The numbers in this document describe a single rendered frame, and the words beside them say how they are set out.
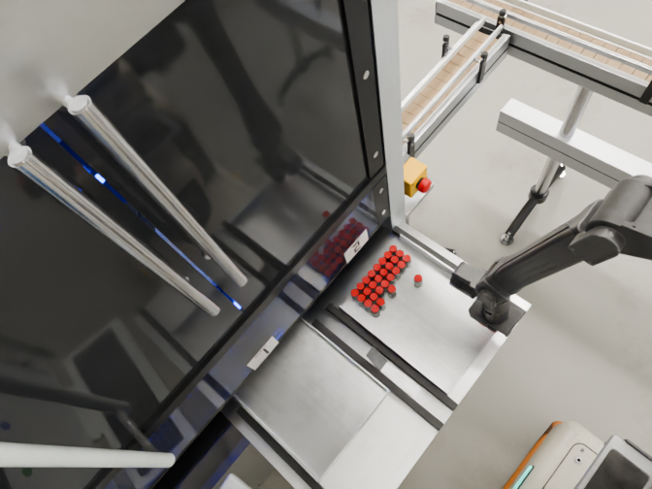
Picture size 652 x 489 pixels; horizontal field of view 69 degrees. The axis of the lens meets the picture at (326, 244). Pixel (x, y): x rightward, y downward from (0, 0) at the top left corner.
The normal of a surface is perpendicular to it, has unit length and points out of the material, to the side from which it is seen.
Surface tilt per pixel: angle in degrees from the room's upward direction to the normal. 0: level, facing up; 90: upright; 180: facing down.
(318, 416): 0
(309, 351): 0
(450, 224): 0
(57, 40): 90
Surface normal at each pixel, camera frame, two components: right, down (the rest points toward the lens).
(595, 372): -0.17, -0.42
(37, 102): 0.74, 0.54
